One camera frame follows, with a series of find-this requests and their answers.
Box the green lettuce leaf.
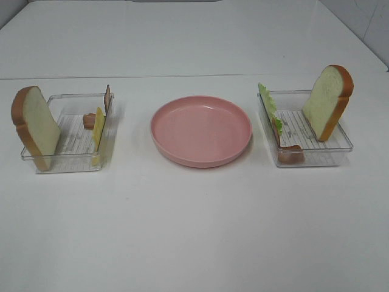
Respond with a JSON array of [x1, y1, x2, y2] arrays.
[[258, 83, 283, 135]]

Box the bacon strip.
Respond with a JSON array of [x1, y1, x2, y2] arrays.
[[82, 85, 111, 130], [272, 118, 305, 165]]

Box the bread slice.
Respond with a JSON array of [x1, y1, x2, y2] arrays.
[[11, 86, 61, 172], [302, 64, 354, 142]]

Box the pink round plate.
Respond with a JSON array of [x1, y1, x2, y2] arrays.
[[150, 96, 252, 168]]

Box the right clear plastic tray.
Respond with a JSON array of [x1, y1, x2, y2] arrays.
[[257, 90, 353, 167]]

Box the clear plastic tray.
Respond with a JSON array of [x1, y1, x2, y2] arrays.
[[21, 93, 119, 173], [257, 90, 353, 167]]

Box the yellow cheese slice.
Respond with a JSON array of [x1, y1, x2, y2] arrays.
[[92, 107, 105, 167]]

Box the left clear plastic tray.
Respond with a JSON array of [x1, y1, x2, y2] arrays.
[[21, 93, 119, 173]]

